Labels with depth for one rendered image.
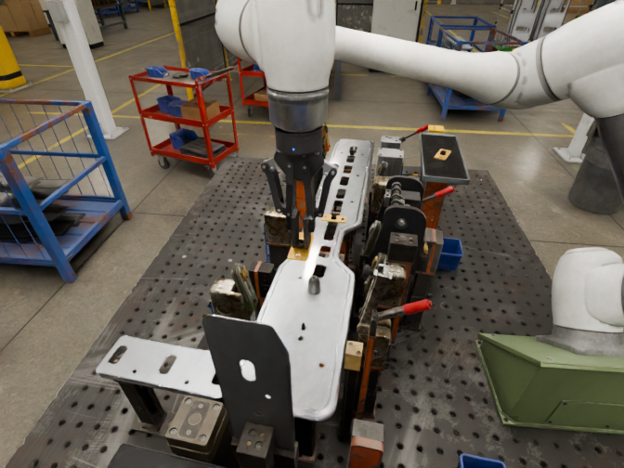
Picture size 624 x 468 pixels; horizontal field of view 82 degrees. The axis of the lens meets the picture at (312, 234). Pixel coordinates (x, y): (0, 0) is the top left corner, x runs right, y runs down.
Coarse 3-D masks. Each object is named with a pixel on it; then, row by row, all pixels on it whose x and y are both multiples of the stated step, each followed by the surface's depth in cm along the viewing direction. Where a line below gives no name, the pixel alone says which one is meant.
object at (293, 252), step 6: (300, 234) 73; (312, 234) 73; (300, 240) 70; (312, 240) 72; (300, 246) 70; (294, 252) 69; (300, 252) 69; (306, 252) 69; (288, 258) 68; (294, 258) 67; (300, 258) 67; (306, 258) 67
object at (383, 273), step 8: (368, 272) 70; (376, 272) 70; (384, 272) 70; (376, 280) 70; (384, 280) 69; (376, 288) 71; (384, 288) 70; (368, 296) 77; (376, 296) 72; (368, 304) 74; (376, 304) 73; (368, 312) 75; (360, 320) 78; (368, 320) 77
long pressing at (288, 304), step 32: (320, 192) 136; (352, 192) 136; (320, 224) 119; (352, 224) 119; (288, 288) 96; (320, 288) 96; (352, 288) 95; (256, 320) 88; (288, 320) 87; (320, 320) 87; (320, 352) 80; (320, 384) 74; (320, 416) 69
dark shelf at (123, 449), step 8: (120, 448) 61; (128, 448) 61; (136, 448) 61; (144, 448) 62; (120, 456) 61; (128, 456) 61; (136, 456) 61; (144, 456) 61; (152, 456) 61; (160, 456) 61; (168, 456) 61; (176, 456) 61; (112, 464) 60; (120, 464) 60; (128, 464) 60; (136, 464) 60; (144, 464) 60; (152, 464) 60; (160, 464) 60; (168, 464) 60; (176, 464) 60; (184, 464) 60; (192, 464) 60; (200, 464) 60; (208, 464) 60
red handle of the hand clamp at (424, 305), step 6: (426, 300) 72; (402, 306) 75; (408, 306) 74; (414, 306) 73; (420, 306) 73; (426, 306) 72; (378, 312) 78; (384, 312) 77; (390, 312) 76; (396, 312) 75; (402, 312) 75; (408, 312) 74; (414, 312) 74; (378, 318) 77; (384, 318) 77
